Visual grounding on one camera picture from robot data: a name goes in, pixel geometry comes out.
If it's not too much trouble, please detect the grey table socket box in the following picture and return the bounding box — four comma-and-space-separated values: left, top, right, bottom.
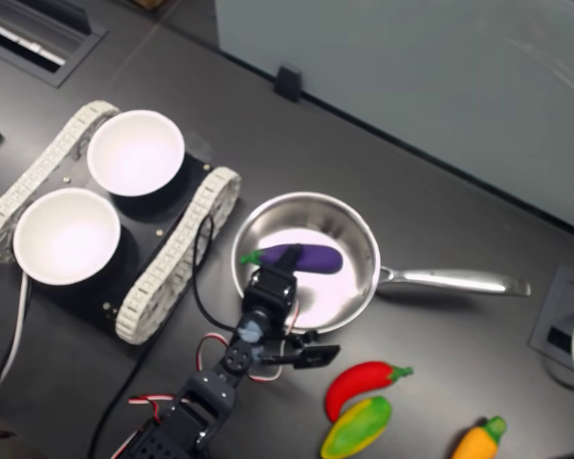
528, 262, 574, 379

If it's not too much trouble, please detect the yellow green toy corn cob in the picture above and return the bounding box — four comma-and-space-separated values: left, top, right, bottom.
320, 395, 393, 459

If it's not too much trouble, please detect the grey table cable tray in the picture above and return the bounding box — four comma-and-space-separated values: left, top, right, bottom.
0, 0, 110, 88

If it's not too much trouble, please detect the orange toy carrot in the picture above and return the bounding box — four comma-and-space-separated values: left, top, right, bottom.
451, 415, 508, 459

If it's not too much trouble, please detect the black partition bracket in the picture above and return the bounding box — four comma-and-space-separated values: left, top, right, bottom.
273, 63, 303, 102

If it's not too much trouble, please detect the small white-tracked vehicle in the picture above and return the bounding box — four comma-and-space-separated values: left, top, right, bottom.
0, 98, 243, 345

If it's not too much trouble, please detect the purple toy aubergine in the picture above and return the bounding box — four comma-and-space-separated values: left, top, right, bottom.
240, 243, 343, 276

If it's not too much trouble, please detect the grey frosted desk partition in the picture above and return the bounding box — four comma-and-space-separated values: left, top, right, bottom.
213, 0, 574, 238

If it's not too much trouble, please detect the thin black cable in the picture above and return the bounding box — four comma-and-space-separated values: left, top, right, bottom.
83, 334, 162, 459

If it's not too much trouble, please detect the long black cable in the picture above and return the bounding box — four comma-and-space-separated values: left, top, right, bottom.
190, 215, 243, 339

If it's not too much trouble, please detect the red toy chilli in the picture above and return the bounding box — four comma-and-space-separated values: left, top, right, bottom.
324, 361, 414, 423

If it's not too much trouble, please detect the white bowl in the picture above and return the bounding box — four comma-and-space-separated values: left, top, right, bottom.
86, 109, 186, 198
12, 186, 121, 287

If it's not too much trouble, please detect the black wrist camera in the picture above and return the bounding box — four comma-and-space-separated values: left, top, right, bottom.
286, 342, 342, 372

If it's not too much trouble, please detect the pale grey putty lump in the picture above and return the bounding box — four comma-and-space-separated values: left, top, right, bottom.
235, 318, 272, 364

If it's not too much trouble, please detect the steel pan with long handle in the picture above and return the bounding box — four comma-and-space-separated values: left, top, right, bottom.
231, 191, 532, 335

